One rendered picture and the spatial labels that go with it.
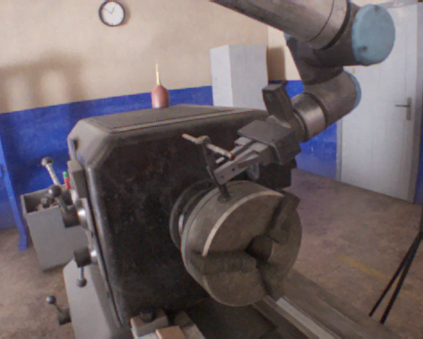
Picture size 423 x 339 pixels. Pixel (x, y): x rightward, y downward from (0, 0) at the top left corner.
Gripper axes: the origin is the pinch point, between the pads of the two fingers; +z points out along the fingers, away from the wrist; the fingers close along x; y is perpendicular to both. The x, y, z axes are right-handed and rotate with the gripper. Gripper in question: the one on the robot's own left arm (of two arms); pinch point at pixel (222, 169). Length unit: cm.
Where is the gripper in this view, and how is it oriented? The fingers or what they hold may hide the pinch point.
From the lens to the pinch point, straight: 56.9
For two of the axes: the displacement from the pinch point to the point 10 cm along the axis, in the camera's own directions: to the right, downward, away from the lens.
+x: -4.0, -2.6, 8.8
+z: -8.2, 5.2, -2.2
